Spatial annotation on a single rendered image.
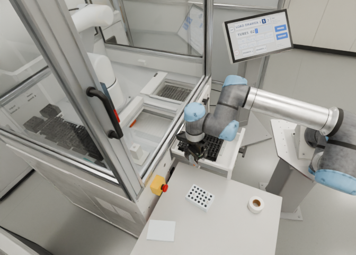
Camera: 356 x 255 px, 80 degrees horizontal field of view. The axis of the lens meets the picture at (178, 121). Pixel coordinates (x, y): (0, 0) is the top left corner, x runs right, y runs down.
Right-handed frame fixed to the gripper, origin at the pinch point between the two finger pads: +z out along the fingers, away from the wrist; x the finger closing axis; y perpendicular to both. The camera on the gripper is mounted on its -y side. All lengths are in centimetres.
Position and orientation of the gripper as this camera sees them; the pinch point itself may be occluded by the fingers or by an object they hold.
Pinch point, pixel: (193, 159)
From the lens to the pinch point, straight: 102.6
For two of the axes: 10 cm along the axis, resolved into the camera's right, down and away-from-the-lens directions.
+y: 6.1, 5.4, -5.8
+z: 0.9, 6.8, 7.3
